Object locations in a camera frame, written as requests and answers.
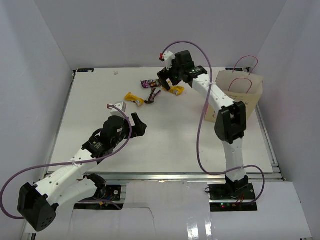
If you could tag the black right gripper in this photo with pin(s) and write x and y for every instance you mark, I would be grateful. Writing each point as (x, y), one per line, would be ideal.
(165, 74)

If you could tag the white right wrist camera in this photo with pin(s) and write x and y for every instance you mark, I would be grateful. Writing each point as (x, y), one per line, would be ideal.
(167, 57)

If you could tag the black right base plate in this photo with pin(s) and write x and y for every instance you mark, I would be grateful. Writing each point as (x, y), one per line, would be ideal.
(223, 192)

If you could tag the beige paper cakes bag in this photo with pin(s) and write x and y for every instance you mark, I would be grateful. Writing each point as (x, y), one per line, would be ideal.
(241, 86)

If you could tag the yellow candy bar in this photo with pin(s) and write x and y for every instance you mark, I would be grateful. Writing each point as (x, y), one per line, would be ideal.
(134, 99)

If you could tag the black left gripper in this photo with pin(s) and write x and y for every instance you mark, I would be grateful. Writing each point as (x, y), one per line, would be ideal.
(138, 129)

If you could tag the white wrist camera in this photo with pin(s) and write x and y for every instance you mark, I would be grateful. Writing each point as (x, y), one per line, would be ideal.
(117, 109)
(167, 57)

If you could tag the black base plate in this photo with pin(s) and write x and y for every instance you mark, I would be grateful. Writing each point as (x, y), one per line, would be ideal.
(223, 192)
(108, 192)

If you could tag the yellow candy pack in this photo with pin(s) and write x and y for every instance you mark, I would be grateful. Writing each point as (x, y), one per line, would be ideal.
(176, 90)

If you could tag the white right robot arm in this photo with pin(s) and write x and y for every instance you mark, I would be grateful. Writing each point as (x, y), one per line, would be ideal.
(230, 123)

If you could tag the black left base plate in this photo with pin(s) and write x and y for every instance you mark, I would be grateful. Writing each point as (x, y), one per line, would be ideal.
(108, 192)

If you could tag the purple candy bag small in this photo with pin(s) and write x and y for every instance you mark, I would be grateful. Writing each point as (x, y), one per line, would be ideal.
(150, 83)

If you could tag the brown candy wrapper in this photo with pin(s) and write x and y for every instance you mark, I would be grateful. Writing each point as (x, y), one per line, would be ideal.
(153, 94)

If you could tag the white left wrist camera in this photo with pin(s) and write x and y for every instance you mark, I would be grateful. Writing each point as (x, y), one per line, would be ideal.
(117, 109)

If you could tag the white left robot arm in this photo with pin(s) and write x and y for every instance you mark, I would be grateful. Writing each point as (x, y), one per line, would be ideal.
(40, 202)

